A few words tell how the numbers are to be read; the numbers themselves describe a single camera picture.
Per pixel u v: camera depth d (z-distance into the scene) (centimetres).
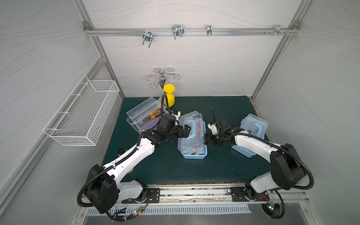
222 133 70
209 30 78
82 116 69
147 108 99
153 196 73
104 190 38
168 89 90
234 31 163
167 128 60
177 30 77
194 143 95
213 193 75
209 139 77
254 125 89
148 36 79
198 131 87
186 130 70
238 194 73
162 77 93
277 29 77
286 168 44
